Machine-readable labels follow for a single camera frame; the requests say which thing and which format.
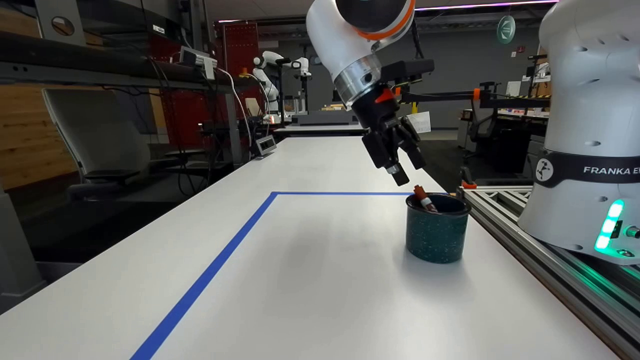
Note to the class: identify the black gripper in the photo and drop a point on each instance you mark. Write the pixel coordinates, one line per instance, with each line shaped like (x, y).
(377, 112)

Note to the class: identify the red marker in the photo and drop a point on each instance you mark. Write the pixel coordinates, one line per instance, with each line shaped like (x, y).
(424, 199)

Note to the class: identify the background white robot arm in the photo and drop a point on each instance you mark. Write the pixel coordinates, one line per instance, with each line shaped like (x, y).
(271, 89)

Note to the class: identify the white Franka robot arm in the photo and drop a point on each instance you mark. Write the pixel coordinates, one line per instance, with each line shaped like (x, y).
(586, 183)

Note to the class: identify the white paper sign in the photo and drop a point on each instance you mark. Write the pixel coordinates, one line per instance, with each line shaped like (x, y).
(420, 120)

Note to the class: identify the dark green enamel cup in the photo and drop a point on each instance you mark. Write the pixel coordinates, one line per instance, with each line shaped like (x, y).
(437, 237)

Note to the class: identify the white power adapter box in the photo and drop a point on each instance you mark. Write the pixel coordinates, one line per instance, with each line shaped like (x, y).
(199, 59)

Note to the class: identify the grey office chair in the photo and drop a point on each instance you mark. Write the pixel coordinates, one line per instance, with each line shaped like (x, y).
(107, 149)

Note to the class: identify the blue tape line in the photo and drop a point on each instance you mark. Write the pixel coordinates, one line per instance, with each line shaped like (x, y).
(164, 329)

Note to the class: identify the aluminium extrusion base frame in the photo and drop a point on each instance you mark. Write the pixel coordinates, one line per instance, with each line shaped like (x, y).
(603, 295)

